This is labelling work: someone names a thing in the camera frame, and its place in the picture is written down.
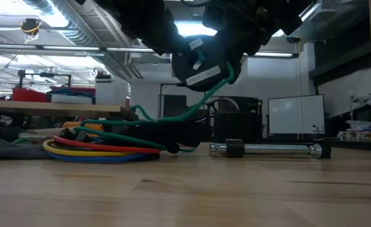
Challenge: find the long ceiling light fixture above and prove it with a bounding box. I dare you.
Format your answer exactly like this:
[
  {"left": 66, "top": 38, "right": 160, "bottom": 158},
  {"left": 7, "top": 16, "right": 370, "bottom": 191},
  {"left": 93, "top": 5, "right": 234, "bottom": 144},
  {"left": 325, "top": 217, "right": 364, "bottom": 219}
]
[{"left": 0, "top": 43, "right": 300, "bottom": 59}]

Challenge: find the orange cylindrical object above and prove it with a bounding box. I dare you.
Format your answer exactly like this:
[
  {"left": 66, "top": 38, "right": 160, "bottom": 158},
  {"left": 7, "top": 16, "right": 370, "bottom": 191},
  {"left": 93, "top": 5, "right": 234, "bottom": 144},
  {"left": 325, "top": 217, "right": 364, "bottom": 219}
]
[{"left": 61, "top": 121, "right": 105, "bottom": 132}]

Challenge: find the black C-clamp with steel screw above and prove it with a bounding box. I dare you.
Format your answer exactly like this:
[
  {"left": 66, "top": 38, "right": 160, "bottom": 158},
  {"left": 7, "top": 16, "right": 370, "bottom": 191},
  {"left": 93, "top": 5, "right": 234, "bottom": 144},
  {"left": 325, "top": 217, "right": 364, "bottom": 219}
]
[{"left": 208, "top": 138, "right": 332, "bottom": 160}]

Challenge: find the black spring clamp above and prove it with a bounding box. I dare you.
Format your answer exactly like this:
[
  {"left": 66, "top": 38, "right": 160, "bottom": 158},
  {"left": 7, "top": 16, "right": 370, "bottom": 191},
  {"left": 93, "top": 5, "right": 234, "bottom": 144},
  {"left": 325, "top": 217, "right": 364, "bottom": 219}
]
[{"left": 121, "top": 115, "right": 208, "bottom": 155}]

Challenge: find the short green wire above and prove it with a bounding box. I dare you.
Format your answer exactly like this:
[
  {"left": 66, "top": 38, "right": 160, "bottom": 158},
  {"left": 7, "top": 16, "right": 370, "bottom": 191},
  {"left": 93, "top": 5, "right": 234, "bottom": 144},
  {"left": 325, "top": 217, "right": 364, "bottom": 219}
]
[{"left": 72, "top": 125, "right": 168, "bottom": 151}]

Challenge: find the rainbow ribbon cable bundle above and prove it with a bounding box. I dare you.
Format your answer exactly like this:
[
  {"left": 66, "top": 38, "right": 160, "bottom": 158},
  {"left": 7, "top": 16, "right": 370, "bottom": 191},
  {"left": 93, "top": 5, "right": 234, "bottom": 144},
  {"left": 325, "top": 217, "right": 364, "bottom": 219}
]
[{"left": 52, "top": 135, "right": 162, "bottom": 154}]

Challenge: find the white board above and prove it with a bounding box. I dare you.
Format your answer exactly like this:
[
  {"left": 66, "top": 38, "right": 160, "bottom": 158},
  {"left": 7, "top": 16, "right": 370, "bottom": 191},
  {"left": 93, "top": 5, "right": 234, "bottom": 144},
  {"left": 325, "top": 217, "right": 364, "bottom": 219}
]
[{"left": 267, "top": 94, "right": 326, "bottom": 136}]

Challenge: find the red plastic bin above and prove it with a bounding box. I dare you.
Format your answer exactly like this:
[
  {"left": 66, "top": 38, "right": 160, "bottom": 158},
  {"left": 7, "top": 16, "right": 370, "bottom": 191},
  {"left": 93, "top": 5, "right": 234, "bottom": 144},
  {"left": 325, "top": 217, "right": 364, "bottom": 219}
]
[{"left": 12, "top": 87, "right": 51, "bottom": 103}]

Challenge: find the grey green fabric piece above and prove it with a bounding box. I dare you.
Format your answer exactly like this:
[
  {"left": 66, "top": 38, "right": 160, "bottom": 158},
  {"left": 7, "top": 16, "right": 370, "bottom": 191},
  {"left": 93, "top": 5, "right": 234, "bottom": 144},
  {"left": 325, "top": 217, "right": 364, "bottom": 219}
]
[{"left": 0, "top": 135, "right": 51, "bottom": 160}]

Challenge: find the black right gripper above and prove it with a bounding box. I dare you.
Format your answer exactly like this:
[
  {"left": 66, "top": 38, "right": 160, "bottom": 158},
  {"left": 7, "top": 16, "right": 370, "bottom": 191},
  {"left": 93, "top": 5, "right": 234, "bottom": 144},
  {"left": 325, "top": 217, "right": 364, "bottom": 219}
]
[{"left": 202, "top": 0, "right": 312, "bottom": 85}]

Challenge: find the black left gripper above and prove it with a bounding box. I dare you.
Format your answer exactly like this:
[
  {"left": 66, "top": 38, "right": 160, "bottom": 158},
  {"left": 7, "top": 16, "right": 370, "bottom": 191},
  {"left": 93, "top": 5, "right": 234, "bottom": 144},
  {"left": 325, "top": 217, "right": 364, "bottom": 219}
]
[{"left": 92, "top": 0, "right": 202, "bottom": 66}]

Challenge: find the long green wire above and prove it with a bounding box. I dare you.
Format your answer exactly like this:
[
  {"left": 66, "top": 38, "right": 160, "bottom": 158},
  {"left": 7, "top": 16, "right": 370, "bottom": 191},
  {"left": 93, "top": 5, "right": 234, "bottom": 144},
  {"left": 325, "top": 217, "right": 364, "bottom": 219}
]
[{"left": 79, "top": 50, "right": 236, "bottom": 154}]

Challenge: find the wooden workbench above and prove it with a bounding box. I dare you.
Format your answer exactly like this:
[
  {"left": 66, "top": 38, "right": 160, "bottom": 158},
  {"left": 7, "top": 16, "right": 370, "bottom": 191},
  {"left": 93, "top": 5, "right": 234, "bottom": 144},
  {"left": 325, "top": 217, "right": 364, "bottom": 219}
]
[{"left": 0, "top": 100, "right": 131, "bottom": 120}]

